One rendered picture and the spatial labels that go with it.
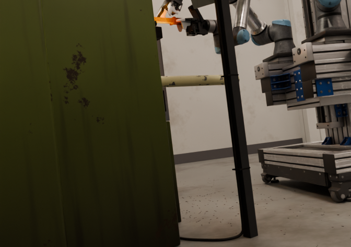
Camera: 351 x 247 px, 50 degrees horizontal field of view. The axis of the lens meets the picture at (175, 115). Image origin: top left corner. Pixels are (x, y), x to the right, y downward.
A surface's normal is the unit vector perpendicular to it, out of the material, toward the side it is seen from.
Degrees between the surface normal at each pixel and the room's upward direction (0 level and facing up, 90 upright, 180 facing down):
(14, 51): 90
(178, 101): 90
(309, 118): 90
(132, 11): 90
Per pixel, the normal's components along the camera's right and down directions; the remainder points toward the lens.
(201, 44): 0.20, -0.06
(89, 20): 0.55, -0.10
